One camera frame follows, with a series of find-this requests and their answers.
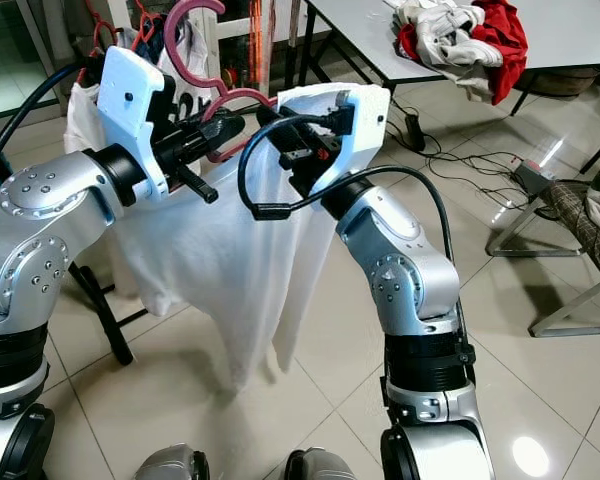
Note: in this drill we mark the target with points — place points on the long white folding table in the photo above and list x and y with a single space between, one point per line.
570 30

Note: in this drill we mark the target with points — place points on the white hanging garment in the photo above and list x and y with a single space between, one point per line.
82 120

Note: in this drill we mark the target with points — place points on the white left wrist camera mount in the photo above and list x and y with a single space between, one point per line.
130 100

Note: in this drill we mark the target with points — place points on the grey robot right foot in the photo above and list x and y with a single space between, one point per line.
330 468

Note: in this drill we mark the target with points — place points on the grey robot left foot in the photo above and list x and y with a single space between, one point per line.
168 465

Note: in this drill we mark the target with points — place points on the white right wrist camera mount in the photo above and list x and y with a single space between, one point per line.
362 130

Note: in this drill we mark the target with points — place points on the brown wicker basket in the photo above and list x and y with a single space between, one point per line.
570 82

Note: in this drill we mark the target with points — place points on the plain white t-shirt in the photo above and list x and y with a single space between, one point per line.
220 270

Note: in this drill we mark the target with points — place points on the grey power box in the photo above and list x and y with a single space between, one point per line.
535 178

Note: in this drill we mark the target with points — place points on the red garment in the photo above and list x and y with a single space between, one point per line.
505 40

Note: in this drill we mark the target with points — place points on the thick pink hanger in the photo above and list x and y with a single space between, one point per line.
171 45

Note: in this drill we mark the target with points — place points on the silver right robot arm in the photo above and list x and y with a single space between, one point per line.
410 280

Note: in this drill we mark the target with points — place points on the red plastic hanger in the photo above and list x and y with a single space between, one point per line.
92 25

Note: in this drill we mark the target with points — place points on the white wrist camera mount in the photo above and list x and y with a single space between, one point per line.
362 130
130 100

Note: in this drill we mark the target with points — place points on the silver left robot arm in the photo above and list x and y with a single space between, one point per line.
40 260

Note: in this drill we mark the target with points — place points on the grey robot foot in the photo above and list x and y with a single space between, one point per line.
330 468
168 465

